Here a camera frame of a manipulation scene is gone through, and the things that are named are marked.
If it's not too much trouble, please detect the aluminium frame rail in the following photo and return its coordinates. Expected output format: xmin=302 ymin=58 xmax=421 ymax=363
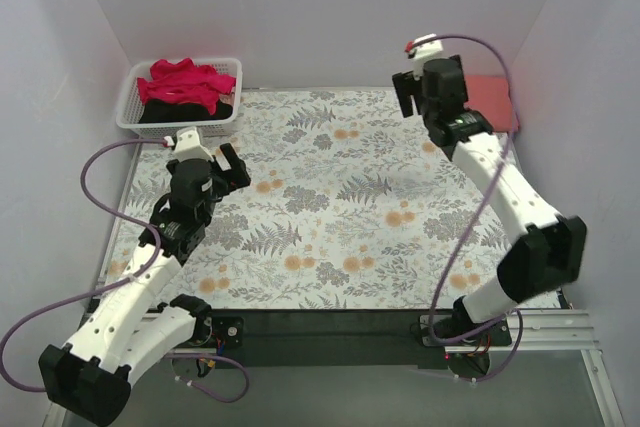
xmin=67 ymin=307 xmax=595 ymax=359

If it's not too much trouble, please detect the black t-shirt in basket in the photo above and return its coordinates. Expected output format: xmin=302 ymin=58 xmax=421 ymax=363
xmin=138 ymin=99 xmax=233 ymax=124

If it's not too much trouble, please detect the white plastic laundry basket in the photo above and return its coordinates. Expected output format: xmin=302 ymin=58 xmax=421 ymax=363
xmin=116 ymin=57 xmax=243 ymax=138

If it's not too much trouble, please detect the salmon pink t-shirt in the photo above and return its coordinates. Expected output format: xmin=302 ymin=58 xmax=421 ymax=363
xmin=464 ymin=75 xmax=512 ymax=133

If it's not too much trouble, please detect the floral patterned table mat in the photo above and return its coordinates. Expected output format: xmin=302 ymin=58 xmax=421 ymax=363
xmin=99 ymin=88 xmax=571 ymax=312

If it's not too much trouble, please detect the magenta t-shirt in basket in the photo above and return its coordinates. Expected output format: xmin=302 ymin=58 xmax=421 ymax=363
xmin=136 ymin=58 xmax=236 ymax=113

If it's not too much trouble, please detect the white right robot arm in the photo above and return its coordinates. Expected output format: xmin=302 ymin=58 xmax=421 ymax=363
xmin=392 ymin=56 xmax=587 ymax=344

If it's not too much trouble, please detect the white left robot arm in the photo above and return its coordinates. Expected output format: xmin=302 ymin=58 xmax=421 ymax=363
xmin=38 ymin=144 xmax=251 ymax=426

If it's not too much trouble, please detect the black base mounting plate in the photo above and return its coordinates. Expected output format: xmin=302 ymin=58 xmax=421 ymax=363
xmin=153 ymin=307 xmax=513 ymax=372

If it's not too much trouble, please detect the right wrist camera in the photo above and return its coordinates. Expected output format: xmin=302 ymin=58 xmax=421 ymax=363
xmin=405 ymin=33 xmax=444 ymax=78

